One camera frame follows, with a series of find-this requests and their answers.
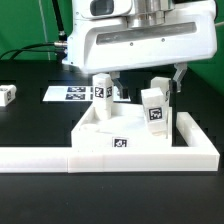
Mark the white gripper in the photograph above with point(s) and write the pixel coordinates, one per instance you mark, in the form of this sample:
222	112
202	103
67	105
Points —
154	32

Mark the white square tabletop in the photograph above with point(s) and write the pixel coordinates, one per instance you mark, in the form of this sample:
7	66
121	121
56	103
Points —
125	128

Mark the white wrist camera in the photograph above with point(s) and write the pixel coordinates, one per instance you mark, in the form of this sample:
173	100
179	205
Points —
94	9

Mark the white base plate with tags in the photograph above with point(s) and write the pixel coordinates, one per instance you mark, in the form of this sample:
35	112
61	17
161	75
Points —
75	93

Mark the white L-shaped obstacle wall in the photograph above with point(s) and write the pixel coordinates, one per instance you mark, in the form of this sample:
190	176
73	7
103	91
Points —
94	149

